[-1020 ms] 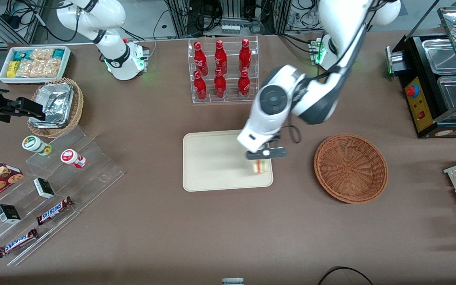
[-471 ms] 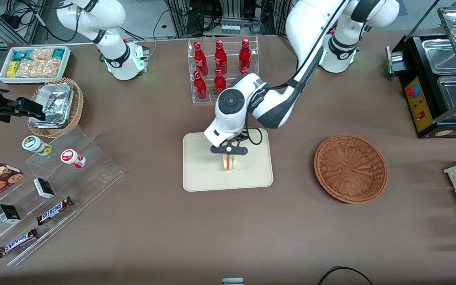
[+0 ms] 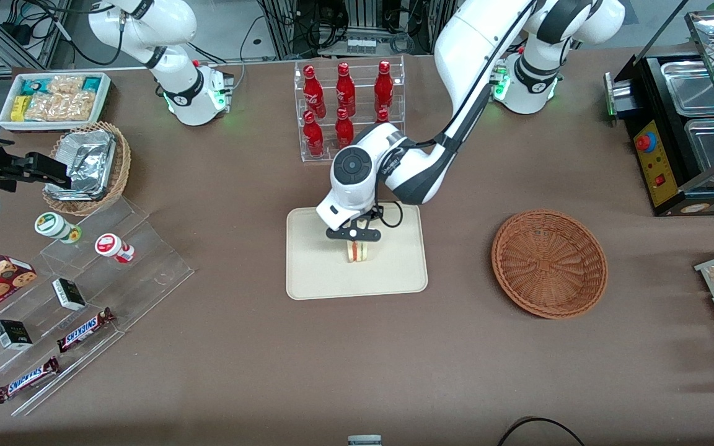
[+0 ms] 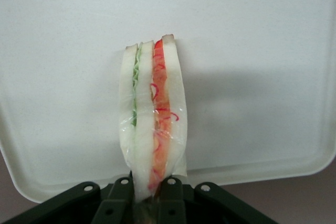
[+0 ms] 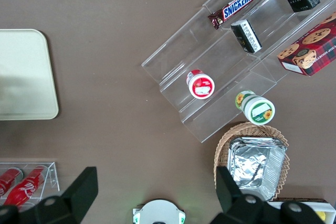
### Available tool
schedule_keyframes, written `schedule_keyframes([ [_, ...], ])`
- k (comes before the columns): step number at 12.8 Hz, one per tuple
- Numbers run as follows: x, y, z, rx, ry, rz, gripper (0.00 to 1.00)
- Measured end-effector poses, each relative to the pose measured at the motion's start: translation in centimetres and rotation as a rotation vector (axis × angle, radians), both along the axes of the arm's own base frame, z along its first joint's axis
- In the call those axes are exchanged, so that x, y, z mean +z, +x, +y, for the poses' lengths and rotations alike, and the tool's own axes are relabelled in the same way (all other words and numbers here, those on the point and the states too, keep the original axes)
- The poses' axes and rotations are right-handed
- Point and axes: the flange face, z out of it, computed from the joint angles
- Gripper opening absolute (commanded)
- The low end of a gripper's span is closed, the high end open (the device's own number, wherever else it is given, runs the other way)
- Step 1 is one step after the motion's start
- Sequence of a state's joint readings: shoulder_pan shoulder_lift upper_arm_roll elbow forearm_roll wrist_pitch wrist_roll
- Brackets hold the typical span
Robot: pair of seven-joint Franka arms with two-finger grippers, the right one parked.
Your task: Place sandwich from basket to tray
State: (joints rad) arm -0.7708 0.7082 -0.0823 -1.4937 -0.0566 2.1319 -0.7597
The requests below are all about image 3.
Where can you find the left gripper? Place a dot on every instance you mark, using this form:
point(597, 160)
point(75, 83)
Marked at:
point(370, 214)

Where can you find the triangular sandwich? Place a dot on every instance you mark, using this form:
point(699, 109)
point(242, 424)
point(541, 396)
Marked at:
point(357, 251)

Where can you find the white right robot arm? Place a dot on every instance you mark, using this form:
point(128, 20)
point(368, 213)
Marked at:
point(177, 62)

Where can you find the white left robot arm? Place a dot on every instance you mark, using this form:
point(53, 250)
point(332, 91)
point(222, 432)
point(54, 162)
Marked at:
point(475, 37)

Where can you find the beige plastic tray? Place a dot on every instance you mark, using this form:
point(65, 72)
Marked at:
point(313, 266)

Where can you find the tan wicker basket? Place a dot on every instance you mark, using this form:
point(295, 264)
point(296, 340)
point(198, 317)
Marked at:
point(120, 170)

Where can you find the round brown wicker basket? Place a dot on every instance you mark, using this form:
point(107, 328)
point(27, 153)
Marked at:
point(549, 266)

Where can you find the stacked aluminium foil containers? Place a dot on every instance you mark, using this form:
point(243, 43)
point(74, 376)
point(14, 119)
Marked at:
point(87, 161)

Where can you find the green lid yogurt cup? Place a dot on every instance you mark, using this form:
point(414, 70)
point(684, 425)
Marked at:
point(53, 226)

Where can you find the white rectangular snack bin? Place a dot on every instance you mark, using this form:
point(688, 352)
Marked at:
point(7, 121)

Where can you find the clear bag of crackers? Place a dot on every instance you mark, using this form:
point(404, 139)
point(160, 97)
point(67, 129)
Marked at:
point(59, 106)

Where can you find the yellow snack packet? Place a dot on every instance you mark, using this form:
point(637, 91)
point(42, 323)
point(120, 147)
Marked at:
point(19, 108)

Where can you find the red cola bottle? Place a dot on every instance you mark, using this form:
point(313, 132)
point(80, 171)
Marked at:
point(344, 127)
point(382, 116)
point(313, 90)
point(313, 135)
point(383, 87)
point(345, 88)

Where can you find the teal snack packet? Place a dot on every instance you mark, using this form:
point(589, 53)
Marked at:
point(92, 83)

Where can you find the red lid yogurt cup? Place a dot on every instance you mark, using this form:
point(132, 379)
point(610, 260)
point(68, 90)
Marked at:
point(109, 246)

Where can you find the small black carton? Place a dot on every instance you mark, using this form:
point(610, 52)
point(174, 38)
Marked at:
point(69, 294)
point(12, 334)

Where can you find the clear acrylic bottle rack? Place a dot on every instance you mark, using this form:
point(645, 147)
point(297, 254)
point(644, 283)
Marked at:
point(326, 80)

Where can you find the clear acrylic stepped stand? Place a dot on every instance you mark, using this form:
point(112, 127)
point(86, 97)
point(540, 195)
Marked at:
point(146, 272)

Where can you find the white power strip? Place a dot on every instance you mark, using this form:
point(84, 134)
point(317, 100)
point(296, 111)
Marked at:
point(361, 46)

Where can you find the Snickers chocolate bar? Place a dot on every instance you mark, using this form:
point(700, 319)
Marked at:
point(25, 379)
point(84, 329)

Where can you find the black food warmer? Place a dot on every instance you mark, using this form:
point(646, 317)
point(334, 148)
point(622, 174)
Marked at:
point(657, 167)

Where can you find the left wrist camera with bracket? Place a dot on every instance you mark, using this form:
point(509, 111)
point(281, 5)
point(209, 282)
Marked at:
point(357, 234)

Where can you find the grey metal bracket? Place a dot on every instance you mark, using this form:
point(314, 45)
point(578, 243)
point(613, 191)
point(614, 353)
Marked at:
point(364, 440)

